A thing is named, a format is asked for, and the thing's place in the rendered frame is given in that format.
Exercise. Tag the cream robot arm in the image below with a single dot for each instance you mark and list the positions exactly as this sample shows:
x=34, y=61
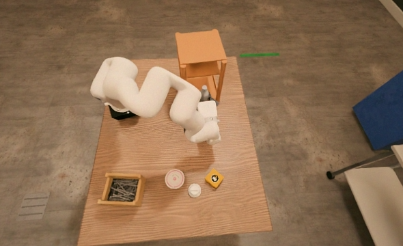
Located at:
x=147, y=102

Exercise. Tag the orange wooden shelving unit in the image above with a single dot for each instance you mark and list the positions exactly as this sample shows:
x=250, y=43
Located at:
x=202, y=47

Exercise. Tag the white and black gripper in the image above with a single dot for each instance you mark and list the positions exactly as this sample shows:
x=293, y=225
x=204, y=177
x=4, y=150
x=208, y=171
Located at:
x=208, y=108

